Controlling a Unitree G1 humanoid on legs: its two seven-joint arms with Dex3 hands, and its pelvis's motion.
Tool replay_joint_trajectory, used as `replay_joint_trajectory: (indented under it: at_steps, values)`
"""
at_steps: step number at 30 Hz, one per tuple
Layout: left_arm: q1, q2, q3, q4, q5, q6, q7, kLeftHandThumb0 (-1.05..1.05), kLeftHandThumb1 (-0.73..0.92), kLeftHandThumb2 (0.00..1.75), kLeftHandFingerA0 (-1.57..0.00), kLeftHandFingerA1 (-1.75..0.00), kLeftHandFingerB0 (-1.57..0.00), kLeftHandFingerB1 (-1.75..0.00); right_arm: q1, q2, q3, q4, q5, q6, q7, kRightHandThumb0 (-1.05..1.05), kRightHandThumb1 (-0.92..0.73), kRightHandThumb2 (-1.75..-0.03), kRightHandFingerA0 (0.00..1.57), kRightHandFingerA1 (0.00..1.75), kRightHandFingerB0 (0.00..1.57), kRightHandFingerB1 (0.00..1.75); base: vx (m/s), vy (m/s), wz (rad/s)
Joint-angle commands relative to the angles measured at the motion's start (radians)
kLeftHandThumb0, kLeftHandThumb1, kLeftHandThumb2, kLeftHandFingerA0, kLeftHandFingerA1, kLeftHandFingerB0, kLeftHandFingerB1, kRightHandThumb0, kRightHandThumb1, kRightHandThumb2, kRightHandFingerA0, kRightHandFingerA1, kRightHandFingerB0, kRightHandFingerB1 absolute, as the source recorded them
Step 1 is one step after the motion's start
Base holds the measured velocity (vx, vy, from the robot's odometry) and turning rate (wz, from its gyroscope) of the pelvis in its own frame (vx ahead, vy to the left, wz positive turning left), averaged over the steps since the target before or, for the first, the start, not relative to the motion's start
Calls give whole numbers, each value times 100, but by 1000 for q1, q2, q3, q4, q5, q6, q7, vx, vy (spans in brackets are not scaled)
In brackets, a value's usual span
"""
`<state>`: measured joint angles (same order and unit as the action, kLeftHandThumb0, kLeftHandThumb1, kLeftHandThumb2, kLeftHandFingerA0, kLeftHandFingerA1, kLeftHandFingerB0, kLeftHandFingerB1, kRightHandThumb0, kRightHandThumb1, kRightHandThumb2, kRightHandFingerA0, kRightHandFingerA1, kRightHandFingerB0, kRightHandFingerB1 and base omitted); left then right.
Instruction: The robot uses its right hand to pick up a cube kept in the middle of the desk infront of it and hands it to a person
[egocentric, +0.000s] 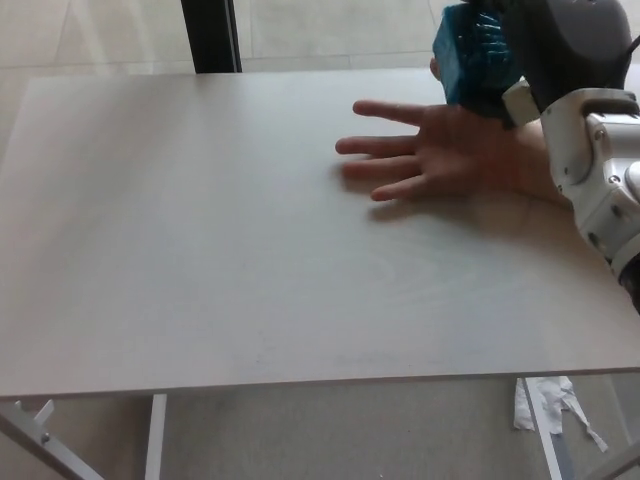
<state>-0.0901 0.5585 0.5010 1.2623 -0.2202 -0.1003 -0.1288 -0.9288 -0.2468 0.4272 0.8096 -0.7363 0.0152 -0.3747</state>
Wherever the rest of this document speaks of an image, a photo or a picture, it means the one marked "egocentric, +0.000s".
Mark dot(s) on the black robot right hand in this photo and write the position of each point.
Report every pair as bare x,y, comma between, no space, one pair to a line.
560,45

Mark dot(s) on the white metal hook bracket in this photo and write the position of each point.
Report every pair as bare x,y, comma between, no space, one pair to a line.
36,410

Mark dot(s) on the black vertical pillar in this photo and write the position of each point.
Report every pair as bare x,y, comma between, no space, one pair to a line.
212,35

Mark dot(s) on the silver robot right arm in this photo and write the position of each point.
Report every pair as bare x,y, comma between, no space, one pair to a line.
600,165

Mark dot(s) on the white slanted table leg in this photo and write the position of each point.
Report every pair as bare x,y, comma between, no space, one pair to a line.
542,435

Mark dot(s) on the white straight table leg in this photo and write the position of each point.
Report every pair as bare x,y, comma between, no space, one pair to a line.
156,437

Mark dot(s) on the torn white paper scrap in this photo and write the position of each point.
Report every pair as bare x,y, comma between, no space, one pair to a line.
552,402

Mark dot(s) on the grey diagonal table brace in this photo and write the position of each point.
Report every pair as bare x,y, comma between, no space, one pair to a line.
42,452

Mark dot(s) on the bare person's hand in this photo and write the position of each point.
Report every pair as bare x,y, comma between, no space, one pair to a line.
450,150

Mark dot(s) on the blue plastic-wrapped cube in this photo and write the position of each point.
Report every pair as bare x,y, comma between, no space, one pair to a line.
462,60

